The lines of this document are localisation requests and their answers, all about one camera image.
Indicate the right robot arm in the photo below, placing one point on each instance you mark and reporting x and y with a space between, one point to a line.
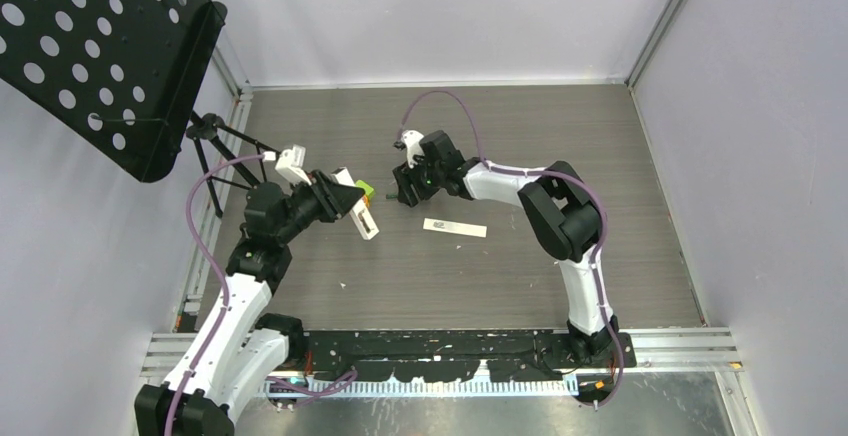
565 217

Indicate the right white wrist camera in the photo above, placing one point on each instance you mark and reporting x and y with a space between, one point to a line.
410 143

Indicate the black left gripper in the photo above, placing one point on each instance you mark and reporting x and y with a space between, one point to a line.
334 198

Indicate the green block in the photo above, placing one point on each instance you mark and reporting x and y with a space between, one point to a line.
369 191

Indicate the black music stand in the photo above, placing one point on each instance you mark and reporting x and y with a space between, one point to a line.
123 74

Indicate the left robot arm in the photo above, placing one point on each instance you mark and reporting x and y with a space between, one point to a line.
239 344

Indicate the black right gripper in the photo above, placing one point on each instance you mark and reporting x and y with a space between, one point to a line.
405 177

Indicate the long white remote cover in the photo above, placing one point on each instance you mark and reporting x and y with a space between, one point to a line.
456 228

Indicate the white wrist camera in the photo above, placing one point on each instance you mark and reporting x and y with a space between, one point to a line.
288 163
410 143

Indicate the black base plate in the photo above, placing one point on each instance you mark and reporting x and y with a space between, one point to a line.
442 356

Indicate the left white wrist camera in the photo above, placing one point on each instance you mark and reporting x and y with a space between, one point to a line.
288 163

